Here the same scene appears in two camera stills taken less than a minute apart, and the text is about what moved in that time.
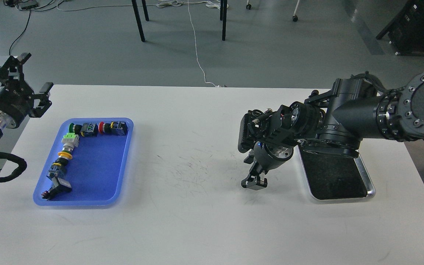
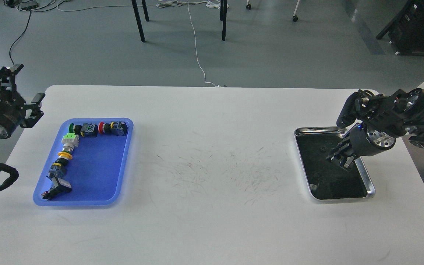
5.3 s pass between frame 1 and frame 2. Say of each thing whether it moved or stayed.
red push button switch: stayed
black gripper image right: moved
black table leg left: stayed
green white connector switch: stayed
